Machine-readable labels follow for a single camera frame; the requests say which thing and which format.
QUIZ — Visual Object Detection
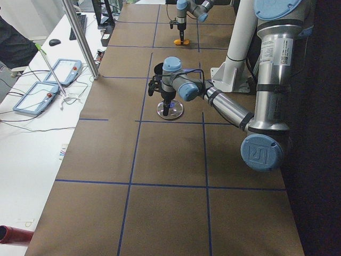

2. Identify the glass pot lid blue knob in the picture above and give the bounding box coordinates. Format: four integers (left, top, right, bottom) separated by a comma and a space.
157, 99, 184, 120

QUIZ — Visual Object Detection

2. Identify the thin metal rod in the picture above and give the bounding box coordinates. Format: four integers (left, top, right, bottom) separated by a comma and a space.
35, 43, 67, 98

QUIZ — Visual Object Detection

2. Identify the red cylinder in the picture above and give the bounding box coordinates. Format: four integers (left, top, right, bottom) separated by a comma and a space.
1, 226, 34, 246

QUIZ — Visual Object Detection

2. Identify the upper blue teach pendant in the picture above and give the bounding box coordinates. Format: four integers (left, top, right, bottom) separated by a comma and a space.
53, 59, 82, 87

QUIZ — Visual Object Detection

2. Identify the blue teach pendant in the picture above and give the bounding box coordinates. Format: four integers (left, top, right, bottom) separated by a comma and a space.
53, 59, 82, 87
13, 82, 59, 115

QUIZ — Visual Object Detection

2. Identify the lower blue teach pendant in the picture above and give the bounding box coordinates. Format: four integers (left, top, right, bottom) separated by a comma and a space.
13, 82, 59, 115

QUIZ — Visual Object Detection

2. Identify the black computer mouse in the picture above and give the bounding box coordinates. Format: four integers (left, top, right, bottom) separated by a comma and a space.
49, 39, 61, 46

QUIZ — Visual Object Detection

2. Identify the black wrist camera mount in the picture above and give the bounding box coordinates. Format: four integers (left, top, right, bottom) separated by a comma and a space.
148, 75, 161, 97
169, 18, 177, 29

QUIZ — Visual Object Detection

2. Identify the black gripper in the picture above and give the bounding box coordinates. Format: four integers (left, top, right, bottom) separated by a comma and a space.
161, 90, 176, 116
177, 23, 186, 45

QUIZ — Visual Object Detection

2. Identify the white camera stand pillar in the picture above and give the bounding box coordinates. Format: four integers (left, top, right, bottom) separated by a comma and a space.
211, 0, 257, 93

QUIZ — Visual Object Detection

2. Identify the dark blue saucepan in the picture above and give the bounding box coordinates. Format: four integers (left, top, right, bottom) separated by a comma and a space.
153, 62, 164, 75

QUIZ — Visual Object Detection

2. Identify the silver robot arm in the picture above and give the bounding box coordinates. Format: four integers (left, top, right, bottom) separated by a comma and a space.
148, 1, 316, 171
170, 0, 215, 45

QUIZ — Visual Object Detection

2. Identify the silver aluminium frame post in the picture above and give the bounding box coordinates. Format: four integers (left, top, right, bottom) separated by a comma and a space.
61, 0, 99, 80

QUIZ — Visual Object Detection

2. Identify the upper orange connector board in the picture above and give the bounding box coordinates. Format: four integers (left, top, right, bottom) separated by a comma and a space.
95, 50, 104, 62

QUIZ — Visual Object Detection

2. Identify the black keyboard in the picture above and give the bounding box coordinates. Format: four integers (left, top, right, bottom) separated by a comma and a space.
69, 14, 88, 41

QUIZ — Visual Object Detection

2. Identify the yellow toy corn cob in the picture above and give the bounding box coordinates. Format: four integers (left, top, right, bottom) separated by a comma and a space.
174, 39, 190, 45

